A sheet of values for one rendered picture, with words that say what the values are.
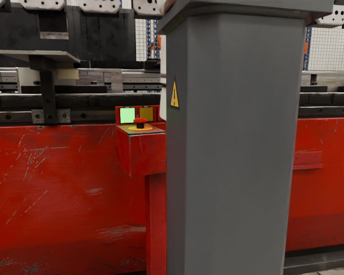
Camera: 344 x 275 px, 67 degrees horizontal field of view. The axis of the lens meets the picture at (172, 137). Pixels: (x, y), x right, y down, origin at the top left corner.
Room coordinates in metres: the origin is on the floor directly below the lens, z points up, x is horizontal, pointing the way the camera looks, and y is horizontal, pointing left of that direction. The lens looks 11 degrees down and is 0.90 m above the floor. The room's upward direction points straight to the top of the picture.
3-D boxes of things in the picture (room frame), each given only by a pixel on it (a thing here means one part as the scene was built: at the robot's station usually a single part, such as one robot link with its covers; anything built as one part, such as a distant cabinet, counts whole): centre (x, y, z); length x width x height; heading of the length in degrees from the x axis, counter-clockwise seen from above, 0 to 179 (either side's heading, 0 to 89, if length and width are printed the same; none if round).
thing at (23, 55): (0.90, 0.42, 1.00); 0.26 x 0.18 x 0.01; 11
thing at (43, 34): (1.05, 0.45, 1.13); 0.10 x 0.02 x 0.10; 101
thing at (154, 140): (0.77, 0.05, 0.75); 0.20 x 0.16 x 0.18; 114
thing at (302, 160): (1.09, -0.59, 0.59); 0.15 x 0.02 x 0.07; 101
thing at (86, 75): (1.06, 0.40, 0.92); 0.39 x 0.06 x 0.10; 101
